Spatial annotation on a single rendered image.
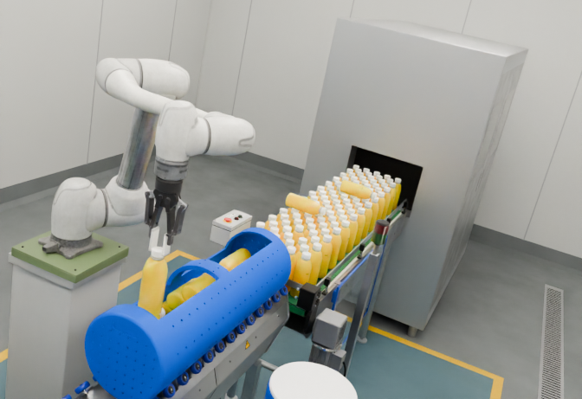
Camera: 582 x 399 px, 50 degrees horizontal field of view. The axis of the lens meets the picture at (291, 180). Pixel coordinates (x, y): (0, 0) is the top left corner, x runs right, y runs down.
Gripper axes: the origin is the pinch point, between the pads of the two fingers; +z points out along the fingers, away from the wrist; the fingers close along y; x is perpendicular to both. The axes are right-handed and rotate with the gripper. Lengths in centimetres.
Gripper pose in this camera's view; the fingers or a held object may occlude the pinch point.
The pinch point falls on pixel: (160, 241)
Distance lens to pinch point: 183.7
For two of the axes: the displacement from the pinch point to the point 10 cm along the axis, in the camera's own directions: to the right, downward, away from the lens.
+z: -1.9, 9.3, 3.2
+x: 4.0, -2.2, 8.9
